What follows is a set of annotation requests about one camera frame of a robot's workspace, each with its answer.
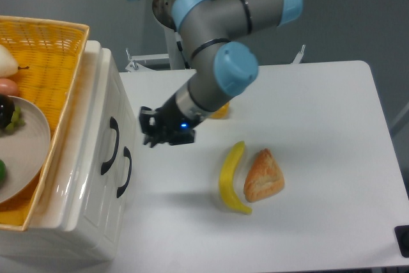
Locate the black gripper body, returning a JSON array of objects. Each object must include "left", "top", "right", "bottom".
[{"left": 155, "top": 92, "right": 205, "bottom": 145}]

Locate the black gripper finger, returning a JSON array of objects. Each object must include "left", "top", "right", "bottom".
[
  {"left": 139, "top": 106, "right": 160, "bottom": 137},
  {"left": 143, "top": 135, "right": 168, "bottom": 148}
]

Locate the white drawer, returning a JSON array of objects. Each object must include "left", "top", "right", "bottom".
[{"left": 66, "top": 48, "right": 135, "bottom": 242}]

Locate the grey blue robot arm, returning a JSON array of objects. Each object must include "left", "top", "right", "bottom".
[{"left": 139, "top": 0, "right": 304, "bottom": 146}]

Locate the white drawer cabinet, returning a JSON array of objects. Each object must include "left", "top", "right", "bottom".
[{"left": 1, "top": 41, "right": 136, "bottom": 260}]

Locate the yellow toy bell pepper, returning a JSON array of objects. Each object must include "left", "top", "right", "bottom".
[{"left": 210, "top": 102, "right": 229, "bottom": 119}]

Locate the yellow toy banana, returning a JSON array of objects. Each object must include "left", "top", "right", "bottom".
[{"left": 218, "top": 141, "right": 252, "bottom": 215}]

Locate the toy croissant pastry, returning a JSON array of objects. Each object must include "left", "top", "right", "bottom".
[{"left": 243, "top": 148, "right": 285, "bottom": 203}]

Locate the yellow woven basket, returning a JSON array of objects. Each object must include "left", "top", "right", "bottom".
[{"left": 1, "top": 16, "right": 89, "bottom": 231}]

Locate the grey round plate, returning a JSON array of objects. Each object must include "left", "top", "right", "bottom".
[{"left": 1, "top": 97, "right": 51, "bottom": 203}]

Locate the dark toy eggplant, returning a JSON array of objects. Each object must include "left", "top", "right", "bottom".
[{"left": 1, "top": 94, "right": 25, "bottom": 134}]

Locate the pink toy sausage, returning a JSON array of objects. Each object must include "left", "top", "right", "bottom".
[{"left": 0, "top": 78, "right": 20, "bottom": 96}]

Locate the white toy pear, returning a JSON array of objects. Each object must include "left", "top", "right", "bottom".
[{"left": 0, "top": 45, "right": 29, "bottom": 78}]

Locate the green toy pepper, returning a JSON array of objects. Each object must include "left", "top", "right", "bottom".
[{"left": 0, "top": 160, "right": 7, "bottom": 185}]

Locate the black corner object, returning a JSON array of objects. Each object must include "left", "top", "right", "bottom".
[{"left": 394, "top": 225, "right": 409, "bottom": 258}]

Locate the black lower drawer handle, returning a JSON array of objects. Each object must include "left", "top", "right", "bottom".
[{"left": 116, "top": 146, "right": 132, "bottom": 199}]

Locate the black drawer handle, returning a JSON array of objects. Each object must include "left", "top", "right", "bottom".
[
  {"left": 100, "top": 116, "right": 120, "bottom": 175},
  {"left": 116, "top": 146, "right": 132, "bottom": 199}
]

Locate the black top drawer handle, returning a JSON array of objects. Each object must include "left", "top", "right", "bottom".
[{"left": 100, "top": 116, "right": 120, "bottom": 175}]

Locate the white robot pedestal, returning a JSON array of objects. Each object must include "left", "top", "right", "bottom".
[{"left": 151, "top": 0, "right": 222, "bottom": 70}]

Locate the metal table bracket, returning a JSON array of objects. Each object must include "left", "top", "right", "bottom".
[{"left": 291, "top": 44, "right": 306, "bottom": 65}]

